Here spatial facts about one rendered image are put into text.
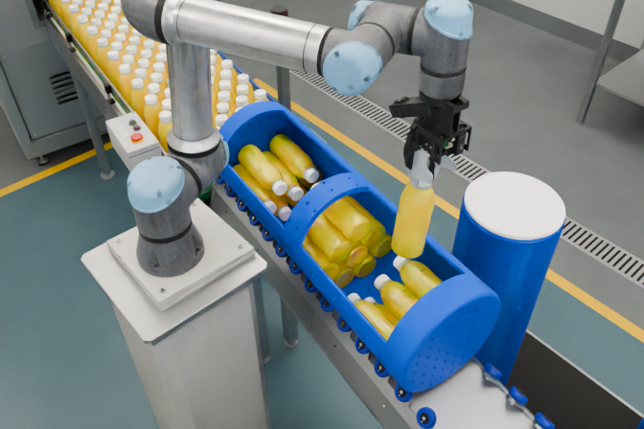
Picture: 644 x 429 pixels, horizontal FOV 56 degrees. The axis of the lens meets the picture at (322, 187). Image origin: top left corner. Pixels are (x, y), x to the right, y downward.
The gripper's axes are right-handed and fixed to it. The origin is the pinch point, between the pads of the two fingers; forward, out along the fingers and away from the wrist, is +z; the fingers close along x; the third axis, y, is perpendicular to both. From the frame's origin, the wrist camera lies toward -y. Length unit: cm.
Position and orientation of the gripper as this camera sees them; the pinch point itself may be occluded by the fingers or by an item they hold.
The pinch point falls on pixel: (423, 174)
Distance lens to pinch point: 118.1
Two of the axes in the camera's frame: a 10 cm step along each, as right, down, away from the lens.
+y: 5.6, 5.2, -6.4
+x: 8.2, -3.8, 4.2
